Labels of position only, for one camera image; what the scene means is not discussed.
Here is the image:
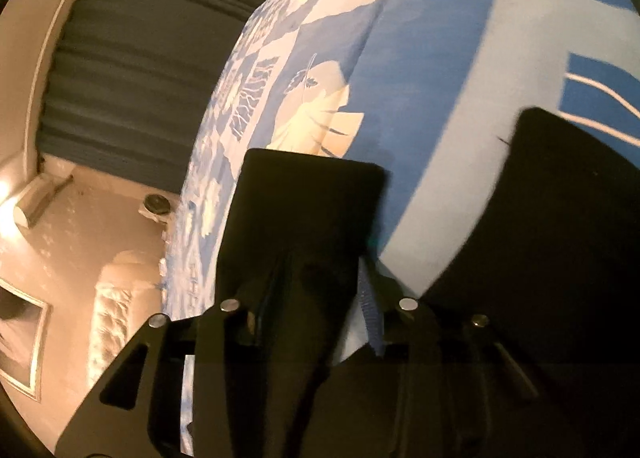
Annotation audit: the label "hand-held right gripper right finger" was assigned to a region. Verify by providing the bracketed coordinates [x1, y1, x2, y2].
[357, 258, 551, 458]

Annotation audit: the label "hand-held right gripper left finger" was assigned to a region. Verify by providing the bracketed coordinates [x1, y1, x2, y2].
[55, 298, 261, 458]

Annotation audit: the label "black pants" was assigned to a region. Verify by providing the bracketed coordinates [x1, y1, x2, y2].
[215, 106, 640, 458]

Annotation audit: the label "cream tufted headboard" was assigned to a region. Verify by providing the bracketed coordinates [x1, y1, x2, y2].
[87, 250, 169, 390]

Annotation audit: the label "round black device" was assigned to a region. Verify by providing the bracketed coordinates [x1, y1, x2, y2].
[139, 192, 177, 225]

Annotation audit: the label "white air conditioner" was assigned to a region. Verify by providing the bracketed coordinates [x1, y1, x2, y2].
[12, 174, 74, 229]

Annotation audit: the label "blue printed bedspread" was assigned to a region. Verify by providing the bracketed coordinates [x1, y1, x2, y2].
[160, 0, 640, 456]

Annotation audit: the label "dark blue curtain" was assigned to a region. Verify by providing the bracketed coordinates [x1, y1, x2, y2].
[37, 0, 272, 189]

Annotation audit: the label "framed wall picture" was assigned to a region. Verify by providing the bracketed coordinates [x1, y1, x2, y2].
[0, 278, 54, 402]

